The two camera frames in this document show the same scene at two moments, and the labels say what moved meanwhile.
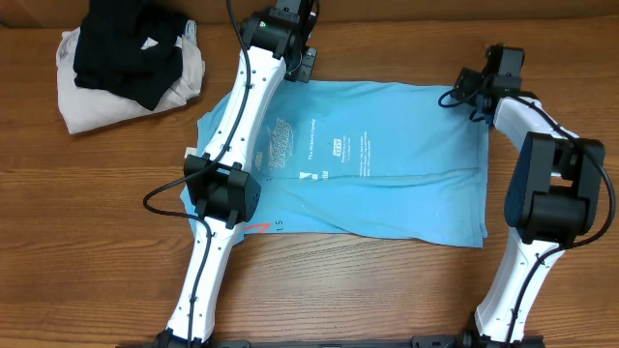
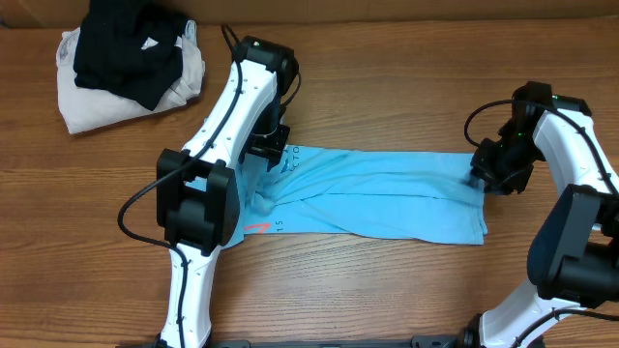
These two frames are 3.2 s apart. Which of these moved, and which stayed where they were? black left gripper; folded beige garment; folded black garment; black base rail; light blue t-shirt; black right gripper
Moved: light blue t-shirt; black right gripper; black left gripper
Stayed: folded beige garment; black base rail; folded black garment
